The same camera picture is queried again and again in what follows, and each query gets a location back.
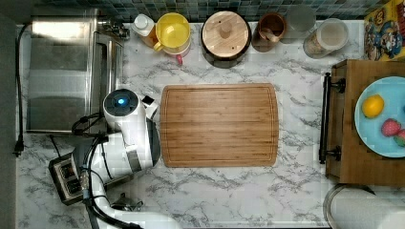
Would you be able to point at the grey lidded jar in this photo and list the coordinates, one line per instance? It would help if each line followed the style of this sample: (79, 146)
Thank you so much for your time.
(300, 19)

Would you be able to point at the brown wooden cup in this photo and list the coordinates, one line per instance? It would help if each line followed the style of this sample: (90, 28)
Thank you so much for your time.
(268, 32)

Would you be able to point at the light blue plate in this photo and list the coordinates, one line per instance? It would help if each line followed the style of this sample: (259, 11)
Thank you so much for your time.
(392, 90)

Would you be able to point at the colourful cereal box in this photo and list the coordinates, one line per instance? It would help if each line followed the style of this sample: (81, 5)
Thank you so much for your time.
(384, 38)

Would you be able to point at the silver two-slot toaster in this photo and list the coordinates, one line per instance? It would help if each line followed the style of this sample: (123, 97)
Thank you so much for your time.
(77, 181)

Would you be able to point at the bamboo cutting board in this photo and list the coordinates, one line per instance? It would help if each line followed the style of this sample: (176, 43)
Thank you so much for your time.
(219, 125)

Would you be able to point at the silver toaster oven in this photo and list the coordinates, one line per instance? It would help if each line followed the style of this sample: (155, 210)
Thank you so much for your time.
(76, 60)

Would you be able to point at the wooden tray with handle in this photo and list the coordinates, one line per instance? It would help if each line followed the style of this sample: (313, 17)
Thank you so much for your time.
(346, 157)

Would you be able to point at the round wooden lid canister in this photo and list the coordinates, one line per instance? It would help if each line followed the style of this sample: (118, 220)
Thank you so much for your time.
(225, 38)

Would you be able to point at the metal kettle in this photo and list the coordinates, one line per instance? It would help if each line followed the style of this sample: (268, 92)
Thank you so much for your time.
(127, 204)

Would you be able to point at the yellow mug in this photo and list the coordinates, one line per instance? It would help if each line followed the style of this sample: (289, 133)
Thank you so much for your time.
(173, 33)

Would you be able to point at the pink cup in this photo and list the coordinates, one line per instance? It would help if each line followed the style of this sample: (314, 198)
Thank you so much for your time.
(178, 56)

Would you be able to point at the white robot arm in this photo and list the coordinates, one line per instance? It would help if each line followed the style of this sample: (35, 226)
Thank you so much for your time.
(132, 147)

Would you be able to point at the round metal pot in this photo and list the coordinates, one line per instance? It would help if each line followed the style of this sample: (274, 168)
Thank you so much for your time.
(358, 207)

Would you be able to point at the yellow lemon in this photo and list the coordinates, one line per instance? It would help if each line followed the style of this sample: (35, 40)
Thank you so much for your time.
(373, 106)

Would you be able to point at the red strawberry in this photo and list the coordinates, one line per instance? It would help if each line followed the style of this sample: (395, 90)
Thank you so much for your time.
(390, 127)

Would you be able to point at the white-capped bottle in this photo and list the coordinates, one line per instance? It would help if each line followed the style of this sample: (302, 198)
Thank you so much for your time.
(144, 27)

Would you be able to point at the clear cereal jar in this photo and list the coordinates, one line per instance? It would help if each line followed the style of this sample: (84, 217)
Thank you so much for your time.
(330, 36)

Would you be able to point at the red green fruit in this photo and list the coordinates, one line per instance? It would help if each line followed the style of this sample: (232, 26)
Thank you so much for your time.
(399, 138)

